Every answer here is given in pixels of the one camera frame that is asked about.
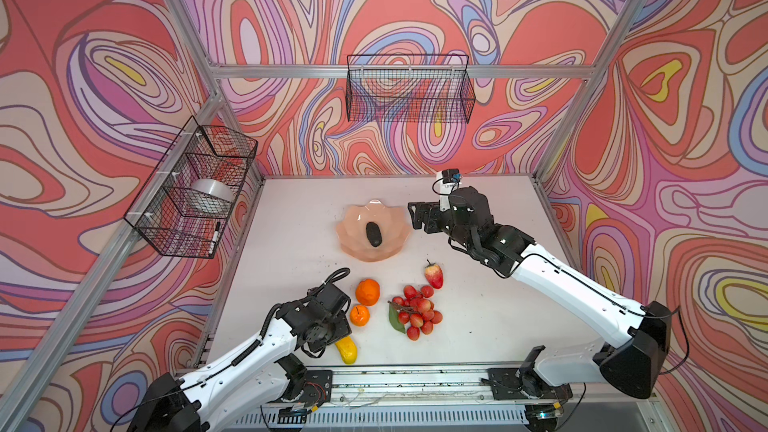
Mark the yellow fake fruit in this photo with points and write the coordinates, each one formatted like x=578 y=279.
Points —
x=347 y=350

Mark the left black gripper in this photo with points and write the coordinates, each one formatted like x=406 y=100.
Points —
x=343 y=329

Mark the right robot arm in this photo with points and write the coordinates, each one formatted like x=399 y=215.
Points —
x=634 y=339

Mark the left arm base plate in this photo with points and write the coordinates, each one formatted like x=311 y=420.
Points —
x=312 y=389

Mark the pink lotus fruit bowl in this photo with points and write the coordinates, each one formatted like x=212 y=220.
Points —
x=394 y=223

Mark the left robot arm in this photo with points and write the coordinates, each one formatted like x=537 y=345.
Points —
x=262 y=369

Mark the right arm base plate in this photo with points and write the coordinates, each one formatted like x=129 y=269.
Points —
x=512 y=384

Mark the black wire basket left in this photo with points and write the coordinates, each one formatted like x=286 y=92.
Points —
x=184 y=209

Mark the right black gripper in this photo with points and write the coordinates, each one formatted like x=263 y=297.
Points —
x=432 y=212

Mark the black wire basket back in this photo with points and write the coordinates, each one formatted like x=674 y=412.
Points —
x=409 y=88

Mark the large orange fake orange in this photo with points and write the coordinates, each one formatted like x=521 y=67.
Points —
x=367 y=292

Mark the silver tape roll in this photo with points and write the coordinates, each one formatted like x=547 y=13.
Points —
x=211 y=197

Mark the dark fake avocado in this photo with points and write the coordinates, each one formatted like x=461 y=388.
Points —
x=373 y=234

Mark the black marker in basket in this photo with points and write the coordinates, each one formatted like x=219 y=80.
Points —
x=214 y=239

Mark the red fake grape bunch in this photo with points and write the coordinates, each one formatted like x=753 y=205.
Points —
x=413 y=313

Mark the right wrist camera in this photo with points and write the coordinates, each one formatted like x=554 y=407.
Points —
x=446 y=182

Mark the red fake apple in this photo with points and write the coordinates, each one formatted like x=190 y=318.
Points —
x=434 y=275

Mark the small orange fake tangerine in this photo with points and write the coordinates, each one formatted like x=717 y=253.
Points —
x=359 y=315

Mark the black wire basket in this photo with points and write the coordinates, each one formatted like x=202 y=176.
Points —
x=184 y=209
x=409 y=88

